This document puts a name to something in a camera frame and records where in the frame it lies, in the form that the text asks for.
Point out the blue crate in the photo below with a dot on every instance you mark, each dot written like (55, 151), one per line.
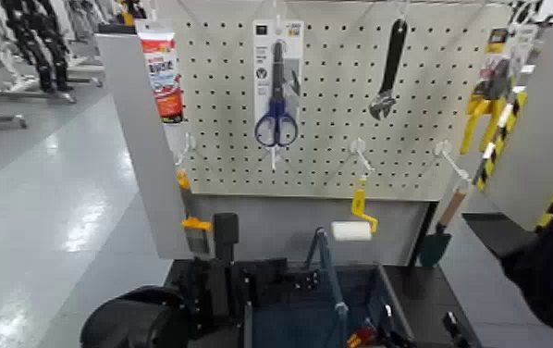
(301, 325)

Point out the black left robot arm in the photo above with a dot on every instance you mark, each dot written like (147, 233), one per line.
(131, 320)

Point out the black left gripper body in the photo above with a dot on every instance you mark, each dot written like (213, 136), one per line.
(267, 282)

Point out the grey stand back panel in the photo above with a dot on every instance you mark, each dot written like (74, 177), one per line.
(276, 228)

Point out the white red glue tube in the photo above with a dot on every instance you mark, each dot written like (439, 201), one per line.
(162, 73)

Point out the blue scissors in package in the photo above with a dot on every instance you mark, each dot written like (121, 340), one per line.
(262, 97)

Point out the grey stand side panel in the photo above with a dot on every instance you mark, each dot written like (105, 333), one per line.
(145, 170)

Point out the black background robot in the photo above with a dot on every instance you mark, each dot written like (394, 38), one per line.
(38, 43)

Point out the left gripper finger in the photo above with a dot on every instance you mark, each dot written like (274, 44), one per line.
(225, 235)

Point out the red yellow screwdriver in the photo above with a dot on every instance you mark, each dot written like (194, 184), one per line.
(361, 336)

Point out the grey panel with hazard tape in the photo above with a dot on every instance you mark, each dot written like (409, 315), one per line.
(538, 160)

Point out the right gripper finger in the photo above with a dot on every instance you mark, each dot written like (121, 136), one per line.
(455, 330)
(390, 325)

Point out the black adjustable wrench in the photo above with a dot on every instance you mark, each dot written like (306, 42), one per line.
(393, 58)

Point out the beige pegboard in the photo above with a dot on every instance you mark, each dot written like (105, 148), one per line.
(335, 146)

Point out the pliers packaging card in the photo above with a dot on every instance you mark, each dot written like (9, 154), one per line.
(524, 48)

